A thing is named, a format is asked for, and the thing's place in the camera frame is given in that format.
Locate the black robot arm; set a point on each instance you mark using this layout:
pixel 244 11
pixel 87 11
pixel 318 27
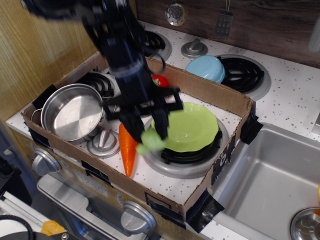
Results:
pixel 116 33

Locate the front right stove burner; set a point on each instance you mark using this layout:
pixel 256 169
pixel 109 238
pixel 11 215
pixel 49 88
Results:
pixel 188 165

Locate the silver metal pot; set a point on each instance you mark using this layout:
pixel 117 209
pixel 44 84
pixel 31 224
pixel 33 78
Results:
pixel 74 113

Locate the brown cardboard fence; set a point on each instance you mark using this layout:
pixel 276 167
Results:
pixel 199 208

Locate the green toy broccoli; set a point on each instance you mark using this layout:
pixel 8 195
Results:
pixel 150 141

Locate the silver oven door handle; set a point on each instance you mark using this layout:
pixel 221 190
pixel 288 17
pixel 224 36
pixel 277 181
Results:
pixel 87 216

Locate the silver back stovetop knob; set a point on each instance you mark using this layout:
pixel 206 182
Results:
pixel 194 49

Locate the yellow tape piece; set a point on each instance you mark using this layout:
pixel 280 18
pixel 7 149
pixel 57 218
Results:
pixel 51 228

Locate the silver stovetop knob lower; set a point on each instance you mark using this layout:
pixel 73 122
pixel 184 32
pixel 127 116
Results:
pixel 105 144

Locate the back left stove burner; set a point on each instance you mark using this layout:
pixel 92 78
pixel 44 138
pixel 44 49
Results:
pixel 157 46

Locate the silver sink drain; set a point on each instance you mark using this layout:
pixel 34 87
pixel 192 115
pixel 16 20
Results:
pixel 305 224

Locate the green plastic plate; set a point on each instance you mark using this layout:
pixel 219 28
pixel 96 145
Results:
pixel 190 129

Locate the silver oven knob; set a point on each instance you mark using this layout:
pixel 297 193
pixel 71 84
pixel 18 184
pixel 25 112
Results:
pixel 44 163
pixel 135 219

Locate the light blue plastic bowl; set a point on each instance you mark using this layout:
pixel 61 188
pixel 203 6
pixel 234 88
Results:
pixel 208 67

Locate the silver metal sink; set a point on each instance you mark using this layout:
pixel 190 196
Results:
pixel 267 184

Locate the front left stove burner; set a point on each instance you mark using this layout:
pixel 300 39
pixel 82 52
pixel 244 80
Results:
pixel 104 83

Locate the back right stove burner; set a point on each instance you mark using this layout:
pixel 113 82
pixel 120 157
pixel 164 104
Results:
pixel 245 75

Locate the stove burner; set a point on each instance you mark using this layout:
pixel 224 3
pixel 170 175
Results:
pixel 104 83
pixel 245 75
pixel 157 46
pixel 188 165

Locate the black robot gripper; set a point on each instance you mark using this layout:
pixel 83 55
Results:
pixel 140 96

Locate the silver oven knob right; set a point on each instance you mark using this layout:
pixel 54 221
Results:
pixel 135 219

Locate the orange toy carrot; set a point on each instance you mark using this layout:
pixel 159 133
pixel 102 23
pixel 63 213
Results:
pixel 128 150

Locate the silver oven knob left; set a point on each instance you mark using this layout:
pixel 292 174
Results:
pixel 44 163

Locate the hanging metal strainer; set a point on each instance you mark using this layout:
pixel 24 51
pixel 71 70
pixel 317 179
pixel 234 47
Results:
pixel 176 13

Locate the red toy strawberry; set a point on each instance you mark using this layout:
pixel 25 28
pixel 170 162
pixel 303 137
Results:
pixel 160 81

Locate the hanging metal grater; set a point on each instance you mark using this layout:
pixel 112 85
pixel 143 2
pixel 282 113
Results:
pixel 224 21

